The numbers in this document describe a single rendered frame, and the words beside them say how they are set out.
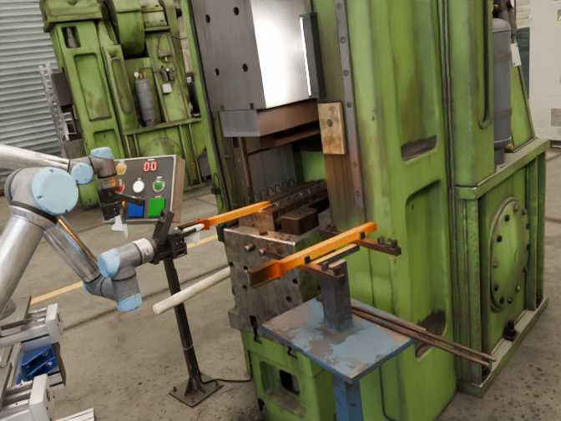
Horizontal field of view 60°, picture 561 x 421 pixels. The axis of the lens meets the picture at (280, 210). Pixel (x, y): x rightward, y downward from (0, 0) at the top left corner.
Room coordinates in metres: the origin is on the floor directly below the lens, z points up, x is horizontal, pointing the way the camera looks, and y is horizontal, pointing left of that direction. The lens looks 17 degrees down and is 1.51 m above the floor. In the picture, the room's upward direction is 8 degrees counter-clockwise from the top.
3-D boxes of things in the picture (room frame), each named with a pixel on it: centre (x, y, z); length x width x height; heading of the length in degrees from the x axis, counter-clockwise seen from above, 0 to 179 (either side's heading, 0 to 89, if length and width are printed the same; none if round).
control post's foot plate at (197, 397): (2.12, 0.55, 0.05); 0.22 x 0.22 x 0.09; 45
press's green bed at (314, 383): (1.89, -0.09, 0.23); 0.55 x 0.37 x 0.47; 135
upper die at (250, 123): (1.93, -0.05, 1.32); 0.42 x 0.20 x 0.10; 135
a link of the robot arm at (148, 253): (1.41, 0.43, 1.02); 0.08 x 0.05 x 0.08; 45
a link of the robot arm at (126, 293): (1.37, 0.51, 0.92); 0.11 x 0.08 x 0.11; 52
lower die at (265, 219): (1.93, -0.05, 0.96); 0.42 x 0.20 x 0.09; 135
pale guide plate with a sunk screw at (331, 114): (1.65, -0.21, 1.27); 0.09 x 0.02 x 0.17; 45
